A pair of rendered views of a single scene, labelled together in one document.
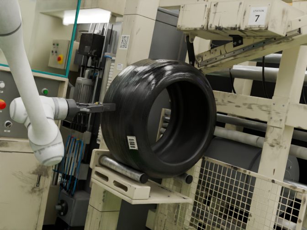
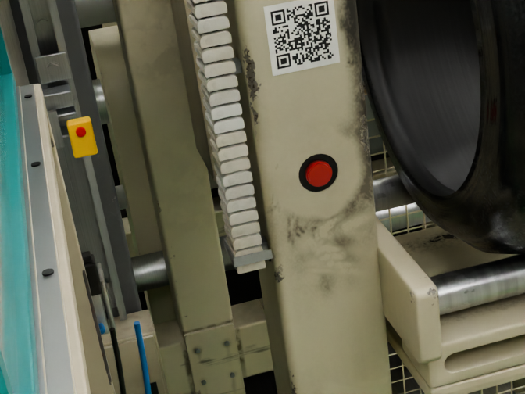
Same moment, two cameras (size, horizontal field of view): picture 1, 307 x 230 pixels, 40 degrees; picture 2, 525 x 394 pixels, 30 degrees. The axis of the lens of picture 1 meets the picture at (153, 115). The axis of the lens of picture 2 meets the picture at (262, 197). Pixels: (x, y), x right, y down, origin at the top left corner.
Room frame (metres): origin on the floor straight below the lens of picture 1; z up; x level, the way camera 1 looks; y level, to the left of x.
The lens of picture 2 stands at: (1.77, 1.12, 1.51)
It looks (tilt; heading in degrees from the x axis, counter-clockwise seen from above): 25 degrees down; 299
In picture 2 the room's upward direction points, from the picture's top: 8 degrees counter-clockwise
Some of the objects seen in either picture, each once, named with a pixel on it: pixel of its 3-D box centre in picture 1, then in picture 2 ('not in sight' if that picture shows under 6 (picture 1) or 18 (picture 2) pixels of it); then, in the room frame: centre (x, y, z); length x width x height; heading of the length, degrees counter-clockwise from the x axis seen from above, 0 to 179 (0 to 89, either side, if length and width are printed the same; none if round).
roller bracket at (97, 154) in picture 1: (124, 160); (369, 248); (2.19, 0.10, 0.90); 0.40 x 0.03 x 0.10; 129
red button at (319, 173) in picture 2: not in sight; (317, 172); (2.20, 0.22, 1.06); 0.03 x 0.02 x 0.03; 39
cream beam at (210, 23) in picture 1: (235, 21); not in sight; (2.14, -0.32, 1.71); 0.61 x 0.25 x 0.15; 39
